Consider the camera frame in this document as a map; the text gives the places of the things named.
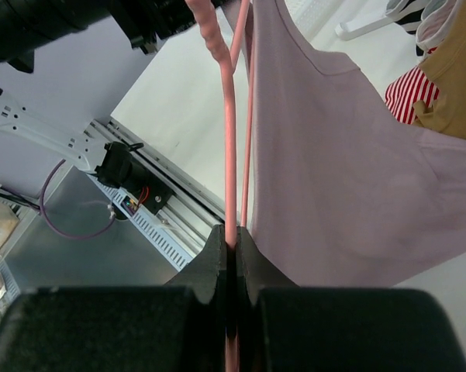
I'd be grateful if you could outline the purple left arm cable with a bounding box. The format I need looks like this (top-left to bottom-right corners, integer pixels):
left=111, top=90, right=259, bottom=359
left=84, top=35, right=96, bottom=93
left=40, top=158, right=117, bottom=239

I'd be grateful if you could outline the white slotted cable duct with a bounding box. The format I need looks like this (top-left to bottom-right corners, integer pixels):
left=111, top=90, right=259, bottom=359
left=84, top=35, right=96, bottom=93
left=88, top=175, right=196, bottom=271

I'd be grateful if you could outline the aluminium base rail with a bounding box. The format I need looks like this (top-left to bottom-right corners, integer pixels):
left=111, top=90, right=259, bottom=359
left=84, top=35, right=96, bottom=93
left=84, top=121, right=224, bottom=255

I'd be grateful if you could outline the black white striped tank top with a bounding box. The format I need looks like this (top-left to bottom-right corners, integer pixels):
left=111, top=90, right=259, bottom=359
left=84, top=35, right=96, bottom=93
left=385, top=0, right=430, bottom=37

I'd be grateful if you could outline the pink wire hanger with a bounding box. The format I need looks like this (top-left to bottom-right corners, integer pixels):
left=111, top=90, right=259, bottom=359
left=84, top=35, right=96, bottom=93
left=186, top=1, right=249, bottom=371

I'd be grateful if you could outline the mauve tank top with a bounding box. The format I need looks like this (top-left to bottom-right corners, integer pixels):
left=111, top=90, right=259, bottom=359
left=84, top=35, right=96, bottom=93
left=250, top=1, right=466, bottom=287

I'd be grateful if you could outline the tan tank top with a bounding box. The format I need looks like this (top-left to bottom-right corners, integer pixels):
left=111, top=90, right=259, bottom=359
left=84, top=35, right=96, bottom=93
left=413, top=1, right=466, bottom=140

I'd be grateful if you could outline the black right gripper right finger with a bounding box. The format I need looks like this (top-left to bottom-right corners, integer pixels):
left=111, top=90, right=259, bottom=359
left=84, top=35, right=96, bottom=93
left=236, top=227, right=298, bottom=307

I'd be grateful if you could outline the red white striped tank top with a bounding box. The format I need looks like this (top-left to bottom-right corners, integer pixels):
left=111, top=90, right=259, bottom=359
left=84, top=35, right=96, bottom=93
left=384, top=66, right=440, bottom=125

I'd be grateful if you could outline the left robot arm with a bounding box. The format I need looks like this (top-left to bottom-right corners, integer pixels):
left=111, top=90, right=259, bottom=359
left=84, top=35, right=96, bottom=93
left=0, top=1, right=195, bottom=196

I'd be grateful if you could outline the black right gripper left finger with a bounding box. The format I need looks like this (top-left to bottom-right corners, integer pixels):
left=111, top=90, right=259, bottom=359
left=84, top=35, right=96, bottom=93
left=166, top=225, right=227, bottom=305

